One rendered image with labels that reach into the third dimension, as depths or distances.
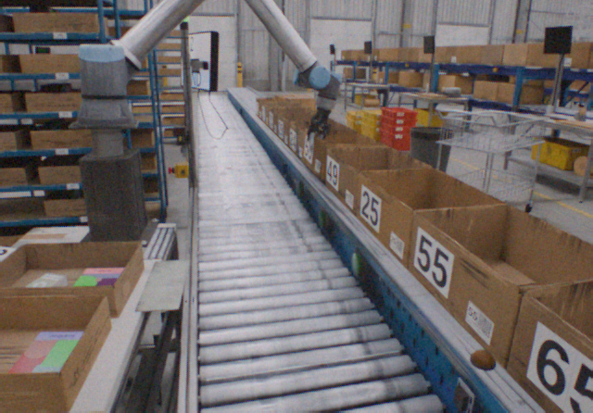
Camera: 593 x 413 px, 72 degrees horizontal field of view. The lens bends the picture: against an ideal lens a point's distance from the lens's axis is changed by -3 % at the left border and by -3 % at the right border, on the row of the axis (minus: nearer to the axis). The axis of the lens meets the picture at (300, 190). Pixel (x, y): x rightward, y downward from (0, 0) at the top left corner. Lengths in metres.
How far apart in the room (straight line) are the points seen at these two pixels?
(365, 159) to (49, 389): 1.42
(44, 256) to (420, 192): 1.30
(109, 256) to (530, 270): 1.25
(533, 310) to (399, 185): 0.83
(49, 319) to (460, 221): 1.10
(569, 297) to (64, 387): 0.96
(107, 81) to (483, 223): 1.28
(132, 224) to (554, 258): 1.35
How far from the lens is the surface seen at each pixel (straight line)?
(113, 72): 1.60
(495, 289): 0.87
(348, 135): 2.25
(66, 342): 1.18
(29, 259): 1.60
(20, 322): 1.30
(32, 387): 1.01
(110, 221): 1.68
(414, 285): 1.09
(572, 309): 0.92
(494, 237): 1.28
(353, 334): 1.14
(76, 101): 2.56
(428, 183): 1.58
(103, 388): 1.05
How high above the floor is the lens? 1.42
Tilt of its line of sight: 18 degrees down
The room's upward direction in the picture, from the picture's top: 1 degrees clockwise
